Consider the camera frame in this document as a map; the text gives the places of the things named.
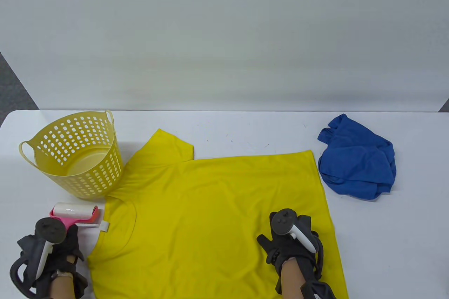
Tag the blue t-shirt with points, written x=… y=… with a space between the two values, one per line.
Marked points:
x=354 y=162

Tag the person's left hand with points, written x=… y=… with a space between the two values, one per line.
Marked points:
x=68 y=243

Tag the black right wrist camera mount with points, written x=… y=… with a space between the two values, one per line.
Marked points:
x=319 y=292

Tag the yellow perforated plastic basket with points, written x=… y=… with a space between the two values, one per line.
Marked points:
x=101 y=176

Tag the pink lint roller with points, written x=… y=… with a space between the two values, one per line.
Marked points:
x=73 y=209

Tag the grey left hand controller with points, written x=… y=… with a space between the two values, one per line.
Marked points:
x=51 y=229

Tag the grey right hand controller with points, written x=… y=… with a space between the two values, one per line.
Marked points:
x=284 y=222

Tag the grey hand controller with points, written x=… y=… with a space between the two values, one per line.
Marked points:
x=51 y=229
x=284 y=222

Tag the person's right hand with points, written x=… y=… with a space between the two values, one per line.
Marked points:
x=272 y=246

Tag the yellow t-shirt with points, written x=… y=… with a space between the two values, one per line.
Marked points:
x=217 y=208

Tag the person's left forearm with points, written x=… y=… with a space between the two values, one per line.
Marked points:
x=61 y=288

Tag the person's right forearm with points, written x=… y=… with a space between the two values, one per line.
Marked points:
x=291 y=278

